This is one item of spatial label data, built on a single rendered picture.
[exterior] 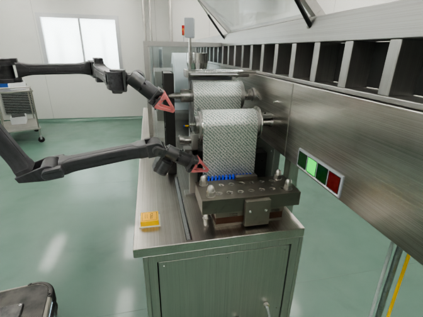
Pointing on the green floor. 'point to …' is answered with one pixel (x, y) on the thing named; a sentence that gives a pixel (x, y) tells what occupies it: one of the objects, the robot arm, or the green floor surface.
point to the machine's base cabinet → (224, 280)
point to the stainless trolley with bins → (17, 122)
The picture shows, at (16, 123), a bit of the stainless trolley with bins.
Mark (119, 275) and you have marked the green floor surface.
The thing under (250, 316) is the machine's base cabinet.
